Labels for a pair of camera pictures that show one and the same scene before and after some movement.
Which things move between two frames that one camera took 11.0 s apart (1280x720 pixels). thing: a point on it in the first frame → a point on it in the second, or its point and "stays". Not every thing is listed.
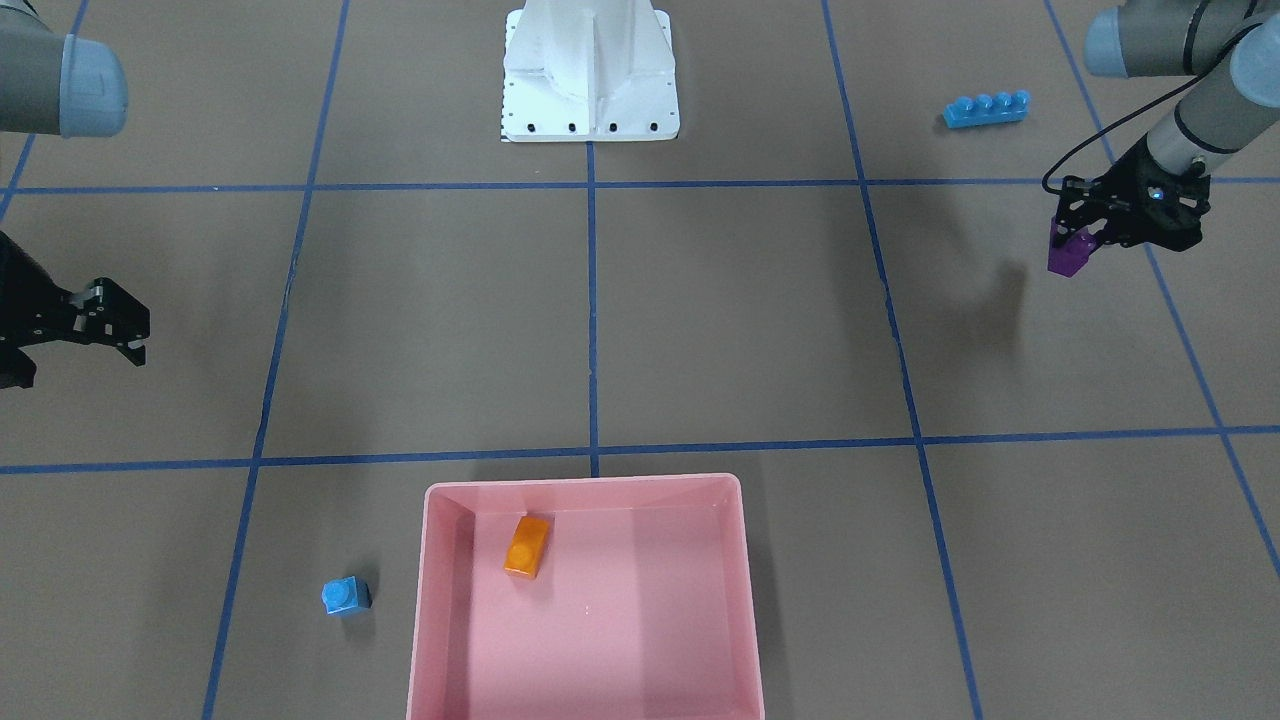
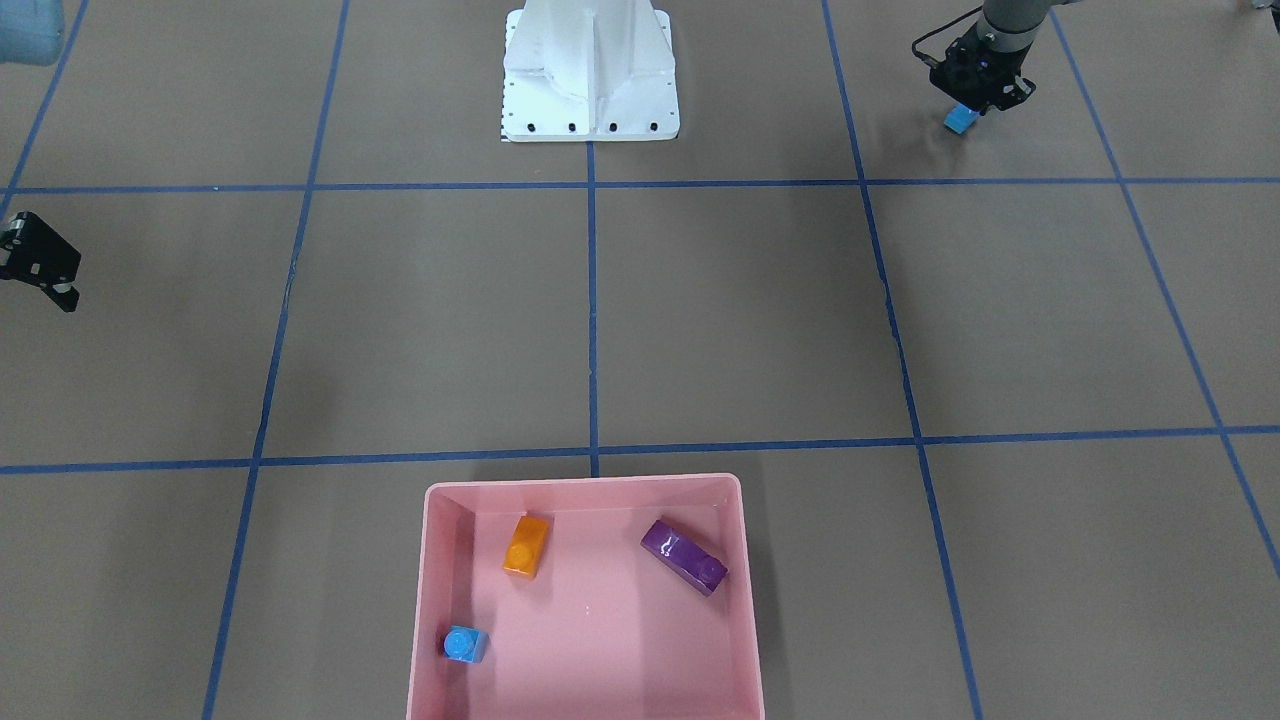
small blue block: [346, 593] → [464, 644]
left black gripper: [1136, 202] → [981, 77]
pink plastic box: [643, 606] stays
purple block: [1067, 258] → [688, 559]
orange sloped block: [527, 546] stays
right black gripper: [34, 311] → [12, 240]
